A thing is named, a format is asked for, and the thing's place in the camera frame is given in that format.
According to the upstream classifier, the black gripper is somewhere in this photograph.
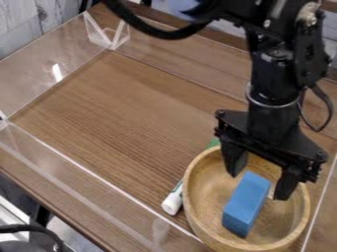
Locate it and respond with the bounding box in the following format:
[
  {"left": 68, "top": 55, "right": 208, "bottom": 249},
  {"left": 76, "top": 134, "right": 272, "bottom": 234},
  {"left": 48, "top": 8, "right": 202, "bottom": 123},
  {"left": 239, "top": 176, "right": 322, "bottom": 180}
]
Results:
[{"left": 214, "top": 84, "right": 327, "bottom": 201}]

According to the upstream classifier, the blue rectangular block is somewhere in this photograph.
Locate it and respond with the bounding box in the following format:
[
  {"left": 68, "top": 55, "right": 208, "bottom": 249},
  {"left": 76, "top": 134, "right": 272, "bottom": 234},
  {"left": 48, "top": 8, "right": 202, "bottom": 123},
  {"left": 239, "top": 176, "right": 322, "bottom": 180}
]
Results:
[{"left": 220, "top": 171, "right": 271, "bottom": 238}]

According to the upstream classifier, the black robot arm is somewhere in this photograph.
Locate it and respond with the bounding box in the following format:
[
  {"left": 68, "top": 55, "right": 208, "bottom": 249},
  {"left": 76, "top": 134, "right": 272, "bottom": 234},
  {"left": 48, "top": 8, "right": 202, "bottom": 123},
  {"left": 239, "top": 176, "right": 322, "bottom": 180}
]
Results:
[{"left": 104, "top": 0, "right": 334, "bottom": 201}]

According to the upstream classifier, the brown wooden bowl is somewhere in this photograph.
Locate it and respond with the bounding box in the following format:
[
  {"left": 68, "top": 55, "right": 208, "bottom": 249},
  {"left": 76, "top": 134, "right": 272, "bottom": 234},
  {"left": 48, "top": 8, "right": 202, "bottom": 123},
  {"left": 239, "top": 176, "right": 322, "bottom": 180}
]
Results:
[{"left": 183, "top": 147, "right": 310, "bottom": 252}]

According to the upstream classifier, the white green marker pen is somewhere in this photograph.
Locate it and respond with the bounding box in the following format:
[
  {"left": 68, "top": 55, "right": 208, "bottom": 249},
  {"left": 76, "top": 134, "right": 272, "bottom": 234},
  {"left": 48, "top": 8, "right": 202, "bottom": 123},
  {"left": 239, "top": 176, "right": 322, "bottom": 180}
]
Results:
[{"left": 160, "top": 139, "right": 219, "bottom": 216}]

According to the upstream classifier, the black metal table leg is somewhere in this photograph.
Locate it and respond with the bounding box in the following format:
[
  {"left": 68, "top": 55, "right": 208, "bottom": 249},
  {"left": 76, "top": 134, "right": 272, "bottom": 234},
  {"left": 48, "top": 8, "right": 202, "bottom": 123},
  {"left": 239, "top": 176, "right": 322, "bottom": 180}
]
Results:
[{"left": 36, "top": 205, "right": 50, "bottom": 227}]

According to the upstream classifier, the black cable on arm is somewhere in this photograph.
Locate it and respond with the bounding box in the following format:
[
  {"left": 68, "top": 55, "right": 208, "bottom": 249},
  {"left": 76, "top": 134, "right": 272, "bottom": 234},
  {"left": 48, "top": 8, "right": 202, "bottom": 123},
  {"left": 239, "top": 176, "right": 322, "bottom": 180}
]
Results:
[{"left": 297, "top": 83, "right": 334, "bottom": 133}]

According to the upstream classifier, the black cable bottom left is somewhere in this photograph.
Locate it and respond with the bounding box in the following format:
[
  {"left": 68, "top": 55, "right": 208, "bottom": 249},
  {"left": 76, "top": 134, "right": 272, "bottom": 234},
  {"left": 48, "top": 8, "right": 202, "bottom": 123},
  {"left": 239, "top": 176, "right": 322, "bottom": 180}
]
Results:
[{"left": 0, "top": 224, "right": 63, "bottom": 252}]

